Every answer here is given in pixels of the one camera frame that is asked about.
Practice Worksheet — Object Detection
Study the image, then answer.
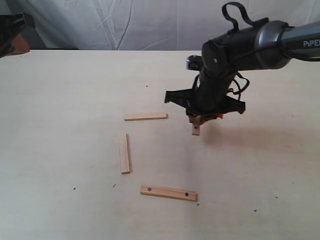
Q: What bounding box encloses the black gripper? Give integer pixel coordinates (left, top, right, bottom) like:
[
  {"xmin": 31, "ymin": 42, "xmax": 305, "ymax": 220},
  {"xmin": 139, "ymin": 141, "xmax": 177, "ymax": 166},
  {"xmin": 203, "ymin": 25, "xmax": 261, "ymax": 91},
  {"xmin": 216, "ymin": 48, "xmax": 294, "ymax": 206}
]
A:
[{"xmin": 164, "ymin": 74, "xmax": 246, "ymax": 125}]

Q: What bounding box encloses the wood stick with dark dots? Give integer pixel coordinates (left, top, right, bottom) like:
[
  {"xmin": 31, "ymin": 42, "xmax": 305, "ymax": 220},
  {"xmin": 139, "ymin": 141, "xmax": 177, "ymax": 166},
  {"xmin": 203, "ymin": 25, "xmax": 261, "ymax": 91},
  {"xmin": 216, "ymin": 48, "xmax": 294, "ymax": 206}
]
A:
[{"xmin": 140, "ymin": 184, "xmax": 198, "ymax": 202}]

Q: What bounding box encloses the plain wood stick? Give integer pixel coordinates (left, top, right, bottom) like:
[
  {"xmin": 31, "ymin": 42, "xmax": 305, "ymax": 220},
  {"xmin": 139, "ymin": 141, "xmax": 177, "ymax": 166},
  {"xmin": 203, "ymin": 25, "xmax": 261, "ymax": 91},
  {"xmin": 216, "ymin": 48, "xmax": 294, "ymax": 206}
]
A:
[
  {"xmin": 123, "ymin": 113, "xmax": 168, "ymax": 122},
  {"xmin": 119, "ymin": 133, "xmax": 132, "ymax": 175}
]

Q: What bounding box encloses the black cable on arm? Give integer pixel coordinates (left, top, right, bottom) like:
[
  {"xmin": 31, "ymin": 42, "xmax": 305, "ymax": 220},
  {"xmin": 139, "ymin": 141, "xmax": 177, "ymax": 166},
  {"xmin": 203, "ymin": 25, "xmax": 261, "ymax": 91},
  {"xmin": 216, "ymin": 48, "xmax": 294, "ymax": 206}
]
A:
[{"xmin": 192, "ymin": 1, "xmax": 270, "ymax": 106}]

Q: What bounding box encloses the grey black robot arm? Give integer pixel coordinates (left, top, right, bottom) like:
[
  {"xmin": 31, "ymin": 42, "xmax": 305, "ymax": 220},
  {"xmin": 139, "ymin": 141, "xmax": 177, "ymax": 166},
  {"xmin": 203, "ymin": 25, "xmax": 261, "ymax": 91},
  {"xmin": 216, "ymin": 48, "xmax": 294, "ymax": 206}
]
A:
[{"xmin": 164, "ymin": 20, "xmax": 320, "ymax": 123}]

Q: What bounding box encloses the wood stick with magnets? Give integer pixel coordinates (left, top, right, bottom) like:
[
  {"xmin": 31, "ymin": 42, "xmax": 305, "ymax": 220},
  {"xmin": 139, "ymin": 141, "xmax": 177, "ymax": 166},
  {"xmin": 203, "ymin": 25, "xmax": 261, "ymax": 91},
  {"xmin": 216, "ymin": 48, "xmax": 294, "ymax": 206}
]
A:
[{"xmin": 192, "ymin": 116, "xmax": 201, "ymax": 136}]

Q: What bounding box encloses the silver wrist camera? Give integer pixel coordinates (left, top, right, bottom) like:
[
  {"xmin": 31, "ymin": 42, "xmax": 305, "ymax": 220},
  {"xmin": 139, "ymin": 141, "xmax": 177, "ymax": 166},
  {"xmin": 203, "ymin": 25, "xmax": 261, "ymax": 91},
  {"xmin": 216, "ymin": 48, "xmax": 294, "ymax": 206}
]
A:
[{"xmin": 186, "ymin": 55, "xmax": 203, "ymax": 72}]

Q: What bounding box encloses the plain wood stick top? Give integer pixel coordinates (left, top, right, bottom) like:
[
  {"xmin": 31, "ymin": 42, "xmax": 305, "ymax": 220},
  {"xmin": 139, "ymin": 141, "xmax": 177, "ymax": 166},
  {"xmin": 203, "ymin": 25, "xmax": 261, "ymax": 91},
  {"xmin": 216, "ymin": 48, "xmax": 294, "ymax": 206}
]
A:
[{"xmin": 123, "ymin": 113, "xmax": 168, "ymax": 122}]

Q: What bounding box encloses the dark object at left edge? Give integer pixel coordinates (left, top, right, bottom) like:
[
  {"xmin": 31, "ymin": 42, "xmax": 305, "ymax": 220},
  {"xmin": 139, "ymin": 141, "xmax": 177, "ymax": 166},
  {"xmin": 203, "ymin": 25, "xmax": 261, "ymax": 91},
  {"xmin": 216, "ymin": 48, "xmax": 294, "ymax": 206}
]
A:
[{"xmin": 0, "ymin": 12, "xmax": 36, "ymax": 58}]

